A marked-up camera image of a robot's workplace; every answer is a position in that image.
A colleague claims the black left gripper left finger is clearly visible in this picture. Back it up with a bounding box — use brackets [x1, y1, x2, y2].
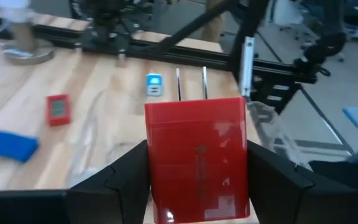
[0, 139, 152, 224]

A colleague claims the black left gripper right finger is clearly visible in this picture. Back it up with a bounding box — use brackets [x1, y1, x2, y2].
[246, 139, 358, 224]

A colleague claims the large red wall charger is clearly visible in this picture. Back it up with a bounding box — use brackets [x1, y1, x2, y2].
[144, 66, 250, 224]

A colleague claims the red digital display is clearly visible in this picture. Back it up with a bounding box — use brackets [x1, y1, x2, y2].
[45, 93, 71, 127]

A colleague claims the blue digital display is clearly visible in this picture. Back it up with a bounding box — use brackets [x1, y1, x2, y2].
[0, 129, 40, 164]

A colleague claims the blue white USB charger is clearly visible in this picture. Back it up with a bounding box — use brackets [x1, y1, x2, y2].
[145, 73, 165, 97]

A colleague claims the clear plastic bin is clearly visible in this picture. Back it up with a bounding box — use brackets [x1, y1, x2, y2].
[66, 88, 312, 191]

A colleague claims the table lamp with white bulb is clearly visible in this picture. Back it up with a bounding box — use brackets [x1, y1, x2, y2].
[0, 0, 55, 65]

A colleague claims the black aluminium table frame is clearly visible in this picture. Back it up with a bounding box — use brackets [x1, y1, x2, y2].
[0, 0, 323, 116]

